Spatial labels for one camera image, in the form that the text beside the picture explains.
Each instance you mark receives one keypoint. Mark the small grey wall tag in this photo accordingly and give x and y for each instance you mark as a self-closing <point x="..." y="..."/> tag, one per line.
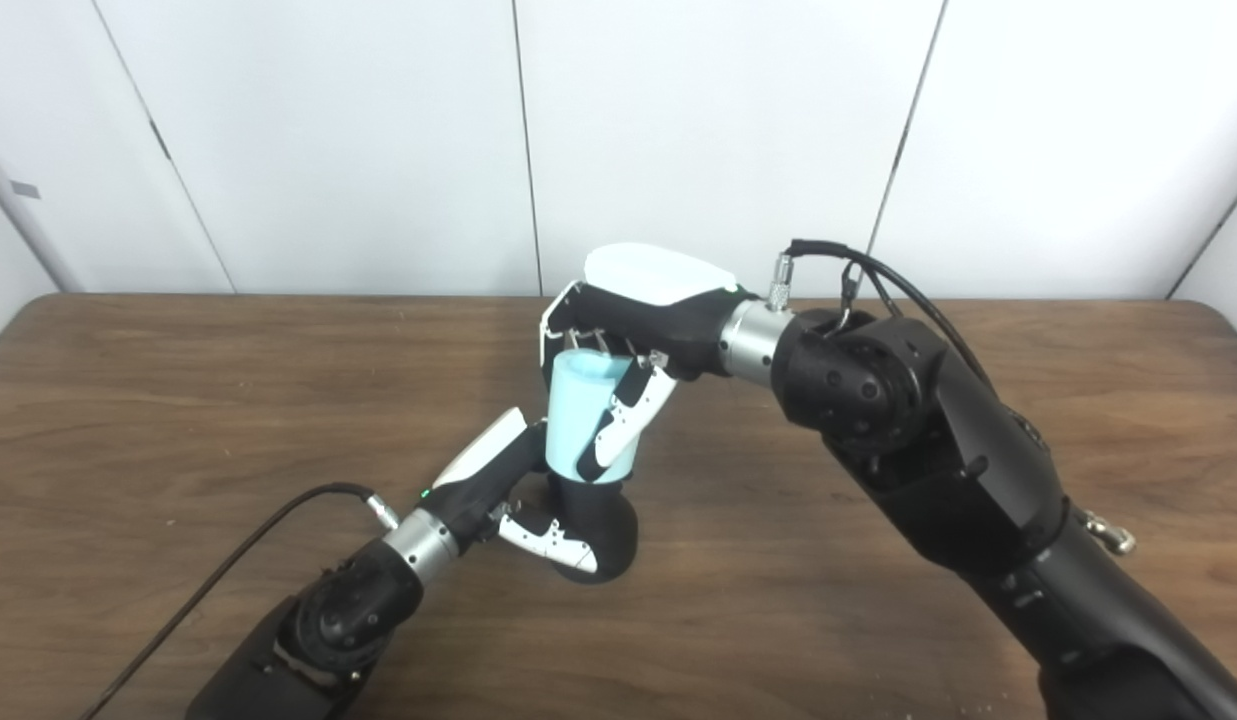
<point x="25" y="189"/>

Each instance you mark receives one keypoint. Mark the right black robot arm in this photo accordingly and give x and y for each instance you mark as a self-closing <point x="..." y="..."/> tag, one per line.
<point x="978" y="470"/>

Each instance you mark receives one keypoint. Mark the light blue cylinder cup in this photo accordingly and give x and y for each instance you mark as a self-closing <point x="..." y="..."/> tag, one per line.
<point x="578" y="410"/>

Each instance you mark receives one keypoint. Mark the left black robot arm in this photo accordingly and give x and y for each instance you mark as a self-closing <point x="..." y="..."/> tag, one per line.
<point x="323" y="625"/>

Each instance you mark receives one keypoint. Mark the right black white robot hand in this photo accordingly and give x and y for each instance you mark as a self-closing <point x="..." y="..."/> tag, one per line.
<point x="668" y="310"/>

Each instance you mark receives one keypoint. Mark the white corner wall post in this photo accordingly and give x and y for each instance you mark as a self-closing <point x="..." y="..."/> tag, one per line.
<point x="23" y="230"/>

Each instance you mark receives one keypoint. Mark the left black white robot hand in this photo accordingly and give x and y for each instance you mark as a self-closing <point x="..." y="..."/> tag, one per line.
<point x="483" y="470"/>

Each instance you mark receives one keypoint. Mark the black funnel-shaped nozzle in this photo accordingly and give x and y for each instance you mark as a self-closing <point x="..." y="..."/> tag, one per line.
<point x="603" y="530"/>

